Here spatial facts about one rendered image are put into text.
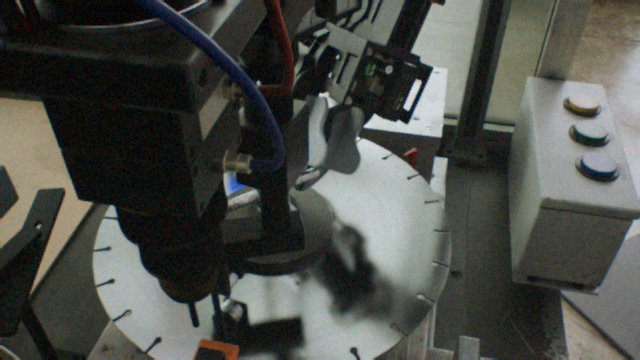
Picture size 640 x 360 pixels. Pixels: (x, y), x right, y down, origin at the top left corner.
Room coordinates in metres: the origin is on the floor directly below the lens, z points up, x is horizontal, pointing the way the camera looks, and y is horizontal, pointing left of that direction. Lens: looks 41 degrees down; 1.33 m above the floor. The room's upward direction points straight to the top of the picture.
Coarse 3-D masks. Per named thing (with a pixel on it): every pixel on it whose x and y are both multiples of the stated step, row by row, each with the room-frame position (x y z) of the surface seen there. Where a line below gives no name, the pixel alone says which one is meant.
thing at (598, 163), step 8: (584, 160) 0.53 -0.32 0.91; (592, 160) 0.53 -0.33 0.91; (600, 160) 0.53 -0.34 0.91; (608, 160) 0.53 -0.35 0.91; (584, 168) 0.52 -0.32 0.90; (592, 168) 0.52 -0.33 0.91; (600, 168) 0.52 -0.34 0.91; (608, 168) 0.52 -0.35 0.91; (616, 168) 0.52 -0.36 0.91; (600, 176) 0.51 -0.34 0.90; (608, 176) 0.51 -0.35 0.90
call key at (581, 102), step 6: (570, 96) 0.68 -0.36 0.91; (576, 96) 0.68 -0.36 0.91; (582, 96) 0.68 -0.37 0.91; (588, 96) 0.68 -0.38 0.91; (570, 102) 0.66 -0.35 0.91; (576, 102) 0.66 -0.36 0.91; (582, 102) 0.66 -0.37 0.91; (588, 102) 0.66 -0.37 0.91; (594, 102) 0.66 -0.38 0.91; (576, 108) 0.65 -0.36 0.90; (582, 108) 0.65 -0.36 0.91; (588, 108) 0.65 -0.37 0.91; (594, 108) 0.65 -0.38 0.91
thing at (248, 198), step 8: (312, 168) 0.40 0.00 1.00; (304, 176) 0.39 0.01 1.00; (312, 176) 0.40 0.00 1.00; (296, 184) 0.39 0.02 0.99; (256, 192) 0.37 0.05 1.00; (232, 200) 0.36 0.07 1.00; (240, 200) 0.36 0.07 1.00; (248, 200) 0.36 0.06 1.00; (256, 200) 0.37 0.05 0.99; (232, 208) 0.35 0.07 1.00
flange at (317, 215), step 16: (240, 192) 0.42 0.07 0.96; (304, 192) 0.42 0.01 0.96; (240, 208) 0.39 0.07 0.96; (256, 208) 0.38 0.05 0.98; (304, 208) 0.39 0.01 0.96; (320, 208) 0.39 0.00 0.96; (304, 224) 0.37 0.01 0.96; (320, 224) 0.37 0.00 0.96; (320, 240) 0.35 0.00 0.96; (272, 256) 0.33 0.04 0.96; (288, 256) 0.33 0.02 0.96; (304, 256) 0.33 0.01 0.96
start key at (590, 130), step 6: (576, 126) 0.60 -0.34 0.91; (582, 126) 0.60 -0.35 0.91; (588, 126) 0.60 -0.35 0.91; (594, 126) 0.60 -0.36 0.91; (600, 126) 0.60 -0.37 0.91; (576, 132) 0.59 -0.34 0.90; (582, 132) 0.59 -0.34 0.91; (588, 132) 0.59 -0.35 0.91; (594, 132) 0.59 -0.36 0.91; (600, 132) 0.59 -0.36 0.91; (606, 132) 0.59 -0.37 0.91; (582, 138) 0.58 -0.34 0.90; (588, 138) 0.58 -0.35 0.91; (594, 138) 0.58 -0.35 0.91; (600, 138) 0.58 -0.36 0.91
